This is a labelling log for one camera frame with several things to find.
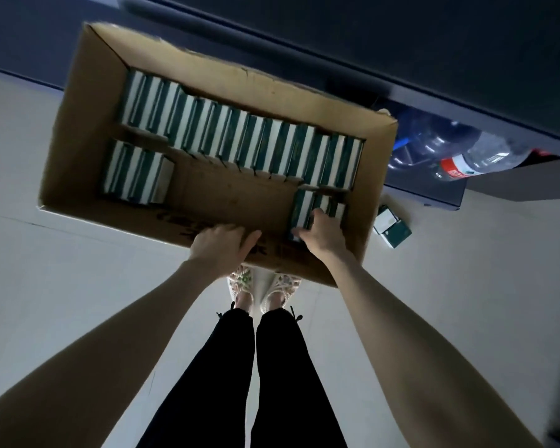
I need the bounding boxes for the clear bottle with blue cap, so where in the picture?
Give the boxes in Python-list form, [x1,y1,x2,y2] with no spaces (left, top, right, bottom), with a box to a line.
[387,114,482,171]

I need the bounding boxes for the patterned left shoe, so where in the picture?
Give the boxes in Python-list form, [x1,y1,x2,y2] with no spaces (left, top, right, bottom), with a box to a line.
[227,264,256,304]

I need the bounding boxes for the person's right forearm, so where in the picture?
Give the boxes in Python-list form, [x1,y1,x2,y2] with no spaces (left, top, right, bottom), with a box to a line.
[329,252,544,448]

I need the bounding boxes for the person's left hand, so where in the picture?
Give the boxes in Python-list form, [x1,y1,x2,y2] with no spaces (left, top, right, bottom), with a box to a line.
[189,224,262,278]

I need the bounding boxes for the person's left forearm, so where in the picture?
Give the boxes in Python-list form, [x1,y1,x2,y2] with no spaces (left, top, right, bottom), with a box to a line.
[0,259,229,448]

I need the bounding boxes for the row of green white packets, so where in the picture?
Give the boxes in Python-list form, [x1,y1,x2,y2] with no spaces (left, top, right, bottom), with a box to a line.
[119,69,366,191]

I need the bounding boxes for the black trousers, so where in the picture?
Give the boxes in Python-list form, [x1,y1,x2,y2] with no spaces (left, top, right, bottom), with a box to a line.
[137,305,349,448]

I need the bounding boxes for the dark blue cabinet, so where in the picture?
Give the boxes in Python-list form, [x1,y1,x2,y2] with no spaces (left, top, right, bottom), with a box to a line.
[0,0,560,211]

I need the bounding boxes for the person's right hand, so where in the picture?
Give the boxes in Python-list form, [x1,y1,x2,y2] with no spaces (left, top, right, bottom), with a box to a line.
[292,208,351,266]

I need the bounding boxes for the clear bottle with red label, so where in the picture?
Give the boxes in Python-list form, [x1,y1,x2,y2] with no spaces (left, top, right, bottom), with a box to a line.
[431,132,534,183]

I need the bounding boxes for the green white cigarette packet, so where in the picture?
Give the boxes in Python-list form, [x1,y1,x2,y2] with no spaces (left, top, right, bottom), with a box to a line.
[117,143,143,199]
[309,193,333,216]
[329,200,347,229]
[101,139,125,195]
[150,155,175,205]
[288,189,317,242]
[373,205,399,235]
[132,149,162,204]
[382,219,413,250]

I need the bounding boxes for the brown cardboard box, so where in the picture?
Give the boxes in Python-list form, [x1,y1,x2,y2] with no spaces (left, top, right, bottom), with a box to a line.
[38,22,399,288]

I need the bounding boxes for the patterned right shoe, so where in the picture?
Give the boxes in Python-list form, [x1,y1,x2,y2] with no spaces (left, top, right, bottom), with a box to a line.
[261,273,302,314]

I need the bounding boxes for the patterned shoe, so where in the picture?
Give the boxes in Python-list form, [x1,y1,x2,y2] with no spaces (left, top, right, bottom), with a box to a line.
[227,264,256,304]
[261,273,302,314]

